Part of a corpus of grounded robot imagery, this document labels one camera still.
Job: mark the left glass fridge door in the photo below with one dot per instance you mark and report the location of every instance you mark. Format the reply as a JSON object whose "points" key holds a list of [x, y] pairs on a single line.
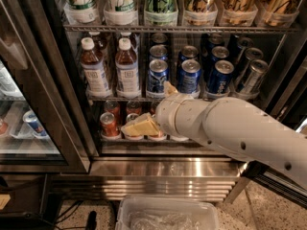
{"points": [[37, 53]]}

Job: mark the front right orange can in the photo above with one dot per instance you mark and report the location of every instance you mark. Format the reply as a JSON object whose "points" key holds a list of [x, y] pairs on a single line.
{"points": [[159, 137]]}

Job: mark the steel fridge base grille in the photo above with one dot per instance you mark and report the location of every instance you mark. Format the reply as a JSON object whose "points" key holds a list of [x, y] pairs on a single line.
{"points": [[198, 178]]}

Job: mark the rear middle orange can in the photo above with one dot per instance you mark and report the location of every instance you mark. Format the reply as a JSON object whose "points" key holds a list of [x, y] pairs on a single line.
{"points": [[134, 107]]}

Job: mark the wire shelf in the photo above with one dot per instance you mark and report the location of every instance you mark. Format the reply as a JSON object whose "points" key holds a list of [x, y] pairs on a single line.
{"points": [[184, 29], [145, 99]]}

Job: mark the silver can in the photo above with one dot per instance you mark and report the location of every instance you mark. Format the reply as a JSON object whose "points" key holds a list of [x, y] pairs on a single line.
{"points": [[248, 56], [248, 83]]}

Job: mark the front left orange can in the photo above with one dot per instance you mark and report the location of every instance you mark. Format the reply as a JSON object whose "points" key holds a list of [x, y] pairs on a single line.
{"points": [[110, 130]]}

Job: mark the front blue patterned can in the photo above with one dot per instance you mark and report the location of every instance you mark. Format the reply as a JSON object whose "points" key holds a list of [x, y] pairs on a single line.
{"points": [[158, 73]]}

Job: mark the left front tea bottle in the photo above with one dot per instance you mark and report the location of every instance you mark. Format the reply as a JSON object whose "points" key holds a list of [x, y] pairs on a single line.
{"points": [[92, 61]]}

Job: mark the clear plastic bin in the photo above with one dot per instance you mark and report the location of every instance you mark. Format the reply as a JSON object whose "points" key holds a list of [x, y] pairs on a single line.
{"points": [[137, 212]]}

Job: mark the front middle orange can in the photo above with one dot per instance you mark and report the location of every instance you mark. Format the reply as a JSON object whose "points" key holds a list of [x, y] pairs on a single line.
{"points": [[131, 117]]}

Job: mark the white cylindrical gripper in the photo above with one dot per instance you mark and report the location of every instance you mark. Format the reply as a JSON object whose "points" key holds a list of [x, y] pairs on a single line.
{"points": [[165, 115]]}

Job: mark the gold tall can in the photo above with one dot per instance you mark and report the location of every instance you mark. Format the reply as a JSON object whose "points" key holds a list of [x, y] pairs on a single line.
{"points": [[199, 12], [276, 13], [237, 12]]}

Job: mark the tea bottle blue label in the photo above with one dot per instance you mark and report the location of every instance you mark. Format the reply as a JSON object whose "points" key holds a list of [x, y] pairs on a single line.
{"points": [[127, 70]]}

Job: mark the front blue pepsi can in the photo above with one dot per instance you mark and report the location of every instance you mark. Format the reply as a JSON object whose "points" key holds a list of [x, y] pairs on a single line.
{"points": [[220, 77]]}

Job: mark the middle wire shelf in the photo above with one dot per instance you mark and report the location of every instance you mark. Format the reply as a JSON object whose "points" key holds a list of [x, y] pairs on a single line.
{"points": [[145, 99]]}

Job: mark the top wire shelf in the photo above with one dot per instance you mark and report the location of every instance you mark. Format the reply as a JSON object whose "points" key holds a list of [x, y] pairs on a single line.
{"points": [[184, 29]]}

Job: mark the rear right orange can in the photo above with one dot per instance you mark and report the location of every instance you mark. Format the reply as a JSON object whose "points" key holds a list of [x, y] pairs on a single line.
{"points": [[154, 105]]}

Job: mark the white tall can left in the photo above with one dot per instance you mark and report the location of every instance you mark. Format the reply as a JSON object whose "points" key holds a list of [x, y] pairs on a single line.
{"points": [[82, 11]]}

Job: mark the green tall can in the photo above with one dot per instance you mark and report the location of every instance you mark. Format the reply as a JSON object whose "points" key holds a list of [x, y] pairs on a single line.
{"points": [[160, 12]]}

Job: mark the rear blue pepsi can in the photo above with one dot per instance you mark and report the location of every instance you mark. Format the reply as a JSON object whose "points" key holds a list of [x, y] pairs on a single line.
{"points": [[209, 41]]}

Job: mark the right rear tea bottle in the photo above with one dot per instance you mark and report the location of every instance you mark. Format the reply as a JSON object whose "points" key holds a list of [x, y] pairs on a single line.
{"points": [[133, 40]]}

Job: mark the rear blue patterned can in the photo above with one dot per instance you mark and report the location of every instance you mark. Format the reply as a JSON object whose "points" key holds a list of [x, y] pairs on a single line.
{"points": [[159, 39]]}

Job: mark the blue can column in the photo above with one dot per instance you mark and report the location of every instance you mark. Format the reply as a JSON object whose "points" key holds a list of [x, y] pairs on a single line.
{"points": [[188, 52], [188, 76]]}

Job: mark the middle blue patterned can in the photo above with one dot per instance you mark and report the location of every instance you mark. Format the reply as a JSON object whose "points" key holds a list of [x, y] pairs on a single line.
{"points": [[158, 52]]}

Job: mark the middle silver can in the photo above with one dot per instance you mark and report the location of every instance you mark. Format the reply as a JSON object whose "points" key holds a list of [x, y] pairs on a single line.
{"points": [[248, 56]]}

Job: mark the front silver can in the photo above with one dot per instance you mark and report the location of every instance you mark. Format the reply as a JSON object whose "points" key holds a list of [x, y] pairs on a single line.
{"points": [[248, 83]]}

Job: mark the middle blue pepsi can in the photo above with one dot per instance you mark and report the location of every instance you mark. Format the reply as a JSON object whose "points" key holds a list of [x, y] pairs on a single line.
{"points": [[217, 53]]}

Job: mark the blue white can behind glass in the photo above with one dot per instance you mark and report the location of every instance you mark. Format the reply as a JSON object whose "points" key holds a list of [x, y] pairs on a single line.
{"points": [[34, 124]]}

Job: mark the blue patterned can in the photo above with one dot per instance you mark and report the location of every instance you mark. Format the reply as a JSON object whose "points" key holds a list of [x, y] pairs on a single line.
{"points": [[158, 52], [159, 39], [158, 73]]}

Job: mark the rear dark can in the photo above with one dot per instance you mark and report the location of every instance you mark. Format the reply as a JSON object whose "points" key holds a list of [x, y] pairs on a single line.
{"points": [[237, 45]]}

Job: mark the white tall can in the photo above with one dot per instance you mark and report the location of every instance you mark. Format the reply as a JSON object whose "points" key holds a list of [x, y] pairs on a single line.
{"points": [[120, 12], [82, 11]]}

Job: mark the blue pepsi can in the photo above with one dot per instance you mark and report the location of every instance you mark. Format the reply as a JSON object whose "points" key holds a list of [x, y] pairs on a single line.
{"points": [[217, 53], [209, 41], [220, 77]]}

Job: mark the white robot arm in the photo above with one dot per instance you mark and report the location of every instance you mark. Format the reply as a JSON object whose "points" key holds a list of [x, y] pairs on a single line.
{"points": [[230, 126]]}

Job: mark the left rear tea bottle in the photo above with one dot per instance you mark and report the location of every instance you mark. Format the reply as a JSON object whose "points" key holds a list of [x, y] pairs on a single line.
{"points": [[100, 42]]}

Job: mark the open right fridge door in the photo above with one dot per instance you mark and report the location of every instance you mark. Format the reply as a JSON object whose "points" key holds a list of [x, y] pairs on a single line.
{"points": [[284, 96]]}

